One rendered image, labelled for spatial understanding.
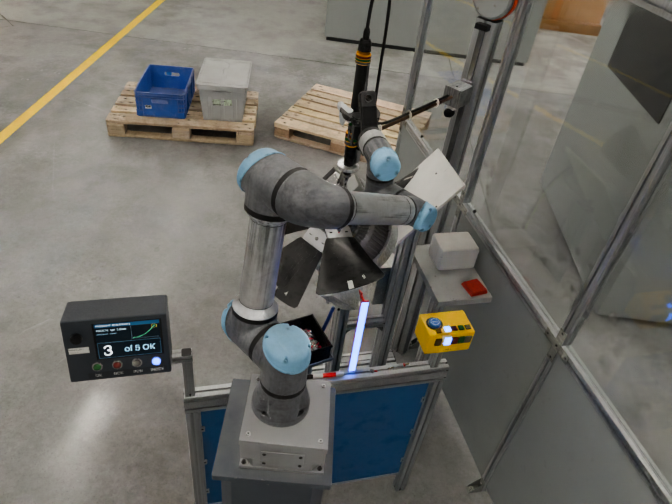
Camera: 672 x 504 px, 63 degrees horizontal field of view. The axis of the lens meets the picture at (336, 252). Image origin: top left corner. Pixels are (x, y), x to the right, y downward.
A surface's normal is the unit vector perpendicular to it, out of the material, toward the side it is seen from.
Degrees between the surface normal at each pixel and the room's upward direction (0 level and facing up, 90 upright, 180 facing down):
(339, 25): 90
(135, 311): 15
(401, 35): 90
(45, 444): 0
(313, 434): 5
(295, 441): 5
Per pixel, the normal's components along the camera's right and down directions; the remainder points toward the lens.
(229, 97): 0.04, 0.70
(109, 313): 0.04, -0.91
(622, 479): -0.97, 0.06
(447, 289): 0.11, -0.77
